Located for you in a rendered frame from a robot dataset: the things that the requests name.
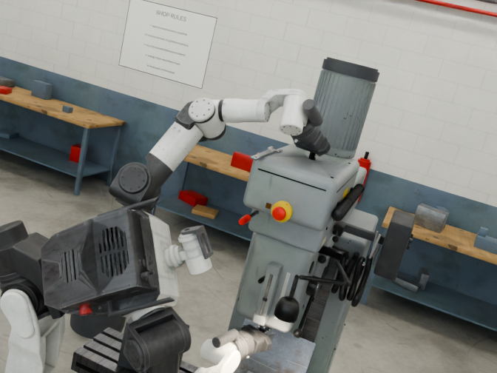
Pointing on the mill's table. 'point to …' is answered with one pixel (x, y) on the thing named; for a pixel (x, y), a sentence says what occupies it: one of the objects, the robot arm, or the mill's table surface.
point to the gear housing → (291, 232)
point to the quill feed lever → (307, 306)
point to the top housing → (301, 184)
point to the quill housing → (291, 260)
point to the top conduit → (347, 203)
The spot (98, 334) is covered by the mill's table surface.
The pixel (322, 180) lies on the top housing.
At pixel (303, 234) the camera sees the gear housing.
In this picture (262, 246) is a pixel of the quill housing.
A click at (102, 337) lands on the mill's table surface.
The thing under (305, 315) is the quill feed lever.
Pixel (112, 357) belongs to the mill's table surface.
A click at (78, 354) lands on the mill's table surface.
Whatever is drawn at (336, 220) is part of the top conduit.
